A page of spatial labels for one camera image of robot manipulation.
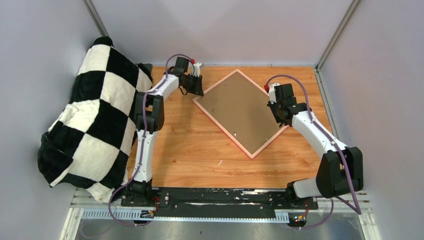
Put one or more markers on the pink picture frame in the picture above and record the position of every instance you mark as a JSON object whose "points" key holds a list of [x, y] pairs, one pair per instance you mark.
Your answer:
{"points": [[251, 155]]}

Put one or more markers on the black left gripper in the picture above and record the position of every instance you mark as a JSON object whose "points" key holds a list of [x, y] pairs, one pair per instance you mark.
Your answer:
{"points": [[197, 88]]}

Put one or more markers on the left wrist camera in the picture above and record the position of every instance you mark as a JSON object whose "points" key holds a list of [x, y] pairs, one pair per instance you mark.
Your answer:
{"points": [[196, 69]]}

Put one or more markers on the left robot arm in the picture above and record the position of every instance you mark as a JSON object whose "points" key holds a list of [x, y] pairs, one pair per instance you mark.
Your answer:
{"points": [[150, 117]]}

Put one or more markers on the black white checkered pillow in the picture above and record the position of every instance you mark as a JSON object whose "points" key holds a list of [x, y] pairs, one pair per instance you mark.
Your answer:
{"points": [[89, 144]]}

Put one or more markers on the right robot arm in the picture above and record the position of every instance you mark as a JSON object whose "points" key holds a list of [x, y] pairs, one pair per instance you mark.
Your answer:
{"points": [[340, 170]]}

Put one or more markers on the brown frame backing board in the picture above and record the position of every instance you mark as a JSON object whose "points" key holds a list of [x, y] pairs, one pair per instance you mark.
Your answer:
{"points": [[242, 109]]}

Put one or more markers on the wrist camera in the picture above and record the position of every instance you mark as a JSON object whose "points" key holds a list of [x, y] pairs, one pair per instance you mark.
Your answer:
{"points": [[196, 69], [271, 90]]}

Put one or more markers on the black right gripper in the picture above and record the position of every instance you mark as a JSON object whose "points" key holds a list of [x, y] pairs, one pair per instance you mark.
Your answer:
{"points": [[272, 107]]}

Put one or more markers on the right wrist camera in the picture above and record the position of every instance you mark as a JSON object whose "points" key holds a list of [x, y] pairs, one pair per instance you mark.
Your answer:
{"points": [[271, 90]]}

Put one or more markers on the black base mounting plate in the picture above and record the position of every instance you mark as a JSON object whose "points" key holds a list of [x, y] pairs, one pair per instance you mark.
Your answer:
{"points": [[229, 203]]}

